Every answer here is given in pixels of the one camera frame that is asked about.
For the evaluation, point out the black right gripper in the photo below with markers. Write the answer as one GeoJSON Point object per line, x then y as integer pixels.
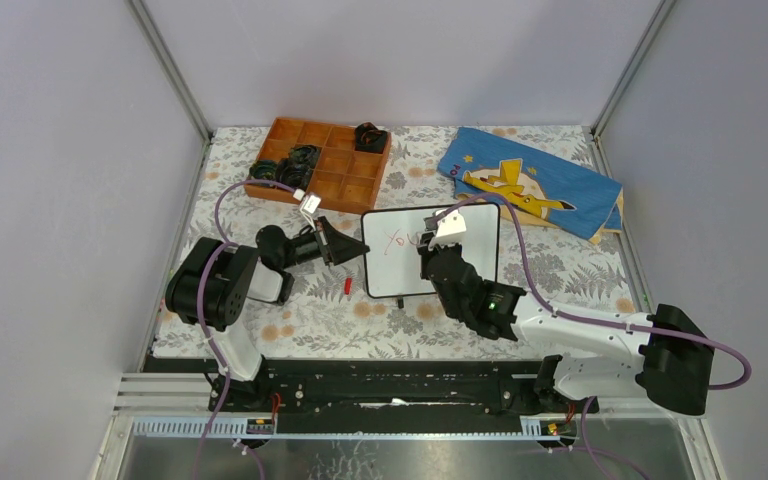
{"type": "Point", "coordinates": [427, 253]}

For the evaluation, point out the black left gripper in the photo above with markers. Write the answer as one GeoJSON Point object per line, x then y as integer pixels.
{"type": "Point", "coordinates": [339, 247]}

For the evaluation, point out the white whiteboard black frame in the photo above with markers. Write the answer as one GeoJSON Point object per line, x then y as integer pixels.
{"type": "Point", "coordinates": [392, 263]}

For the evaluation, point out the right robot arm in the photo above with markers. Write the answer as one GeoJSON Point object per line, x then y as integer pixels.
{"type": "Point", "coordinates": [661, 356]}

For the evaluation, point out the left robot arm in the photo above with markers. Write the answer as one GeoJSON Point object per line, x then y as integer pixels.
{"type": "Point", "coordinates": [212, 285]}

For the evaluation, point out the wooden compartment tray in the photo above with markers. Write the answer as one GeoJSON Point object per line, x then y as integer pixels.
{"type": "Point", "coordinates": [343, 165]}

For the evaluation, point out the blue pikachu cloth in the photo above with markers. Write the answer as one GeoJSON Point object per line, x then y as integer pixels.
{"type": "Point", "coordinates": [543, 186]}

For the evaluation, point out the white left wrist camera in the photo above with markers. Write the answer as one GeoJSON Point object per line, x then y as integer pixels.
{"type": "Point", "coordinates": [308, 204]}

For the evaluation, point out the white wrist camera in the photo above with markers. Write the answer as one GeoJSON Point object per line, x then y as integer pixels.
{"type": "Point", "coordinates": [444, 229]}
{"type": "Point", "coordinates": [308, 204]}

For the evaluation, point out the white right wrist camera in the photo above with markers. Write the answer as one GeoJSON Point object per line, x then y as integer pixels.
{"type": "Point", "coordinates": [444, 229]}

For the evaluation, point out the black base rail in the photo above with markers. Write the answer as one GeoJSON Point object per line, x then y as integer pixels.
{"type": "Point", "coordinates": [394, 399]}

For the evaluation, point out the aluminium frame post right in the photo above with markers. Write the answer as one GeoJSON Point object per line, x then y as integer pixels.
{"type": "Point", "coordinates": [659, 18]}

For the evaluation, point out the aluminium frame post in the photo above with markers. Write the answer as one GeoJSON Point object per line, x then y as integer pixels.
{"type": "Point", "coordinates": [659, 18]}
{"type": "Point", "coordinates": [157, 44]}

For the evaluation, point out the aluminium frame post left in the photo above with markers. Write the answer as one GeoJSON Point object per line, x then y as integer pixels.
{"type": "Point", "coordinates": [157, 44]}

